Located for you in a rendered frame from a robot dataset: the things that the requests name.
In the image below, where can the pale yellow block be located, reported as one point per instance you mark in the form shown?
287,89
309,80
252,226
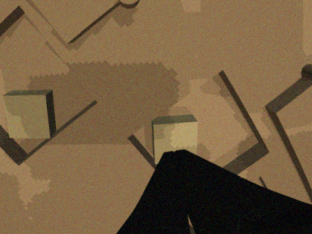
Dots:
172,133
30,113

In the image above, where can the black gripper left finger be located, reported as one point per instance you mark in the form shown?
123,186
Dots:
162,208

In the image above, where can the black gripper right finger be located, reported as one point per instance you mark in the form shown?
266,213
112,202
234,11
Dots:
221,202

